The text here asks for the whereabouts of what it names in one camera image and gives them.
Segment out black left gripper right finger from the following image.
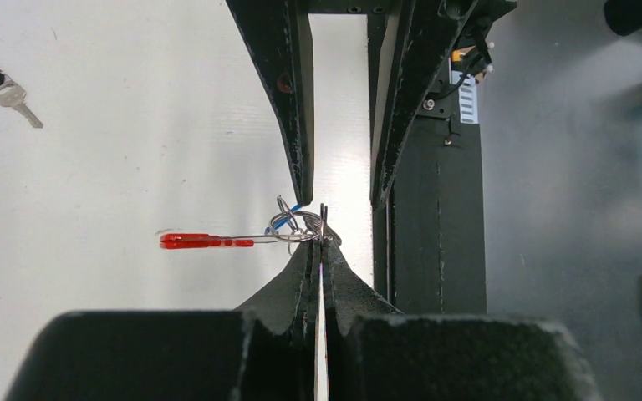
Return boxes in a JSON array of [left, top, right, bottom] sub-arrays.
[[322, 241, 401, 341]]

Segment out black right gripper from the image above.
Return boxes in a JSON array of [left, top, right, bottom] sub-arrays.
[[226, 0, 477, 210]]

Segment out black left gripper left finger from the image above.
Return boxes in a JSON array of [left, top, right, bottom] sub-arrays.
[[235, 241, 320, 354]]

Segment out blue key tag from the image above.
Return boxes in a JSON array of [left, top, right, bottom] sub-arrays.
[[265, 202, 301, 234]]

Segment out black cylinder tube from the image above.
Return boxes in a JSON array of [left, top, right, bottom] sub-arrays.
[[603, 0, 642, 37]]

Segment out silver key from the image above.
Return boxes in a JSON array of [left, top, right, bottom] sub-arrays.
[[0, 79, 43, 129]]

